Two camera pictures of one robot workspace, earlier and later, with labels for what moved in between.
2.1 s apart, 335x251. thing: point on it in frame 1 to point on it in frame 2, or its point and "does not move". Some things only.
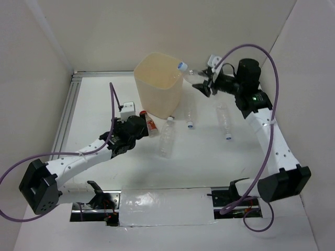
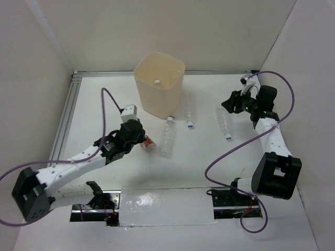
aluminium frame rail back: [82, 74] does not move
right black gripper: [204, 88] to [235, 100]
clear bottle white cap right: [223, 110] does not move
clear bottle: [166, 139] does not move
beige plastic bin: [159, 82] does not move
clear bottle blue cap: [191, 76] to [168, 77]
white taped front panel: [166, 206] does not move
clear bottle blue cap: [190, 100] does not move
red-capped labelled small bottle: [152, 128] to [148, 145]
